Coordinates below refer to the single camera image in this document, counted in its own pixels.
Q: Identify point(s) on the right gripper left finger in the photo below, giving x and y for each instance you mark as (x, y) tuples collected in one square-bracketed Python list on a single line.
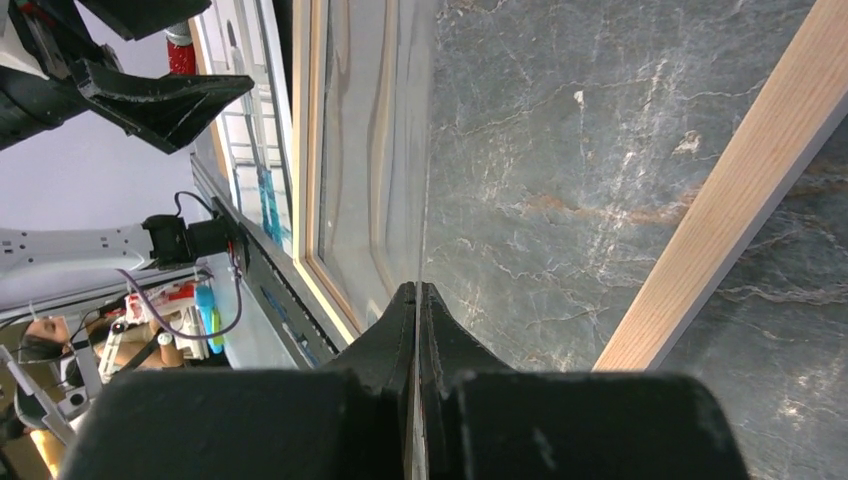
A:
[(339, 421)]

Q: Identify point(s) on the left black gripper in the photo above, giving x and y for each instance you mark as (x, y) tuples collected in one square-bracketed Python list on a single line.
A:
[(45, 81)]

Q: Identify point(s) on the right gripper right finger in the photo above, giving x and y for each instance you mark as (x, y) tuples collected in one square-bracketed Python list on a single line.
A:
[(486, 420)]

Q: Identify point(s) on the wooden picture frame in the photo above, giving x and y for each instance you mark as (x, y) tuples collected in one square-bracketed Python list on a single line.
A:
[(597, 167)]

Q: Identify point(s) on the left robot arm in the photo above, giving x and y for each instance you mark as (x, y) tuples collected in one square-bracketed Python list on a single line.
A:
[(159, 242)]

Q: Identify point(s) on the printed photo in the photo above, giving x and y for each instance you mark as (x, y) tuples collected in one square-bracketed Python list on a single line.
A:
[(253, 134)]

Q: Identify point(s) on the red toy microphone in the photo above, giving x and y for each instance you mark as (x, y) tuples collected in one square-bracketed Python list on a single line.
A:
[(180, 50)]

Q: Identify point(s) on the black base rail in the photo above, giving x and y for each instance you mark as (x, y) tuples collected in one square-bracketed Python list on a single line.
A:
[(282, 329)]

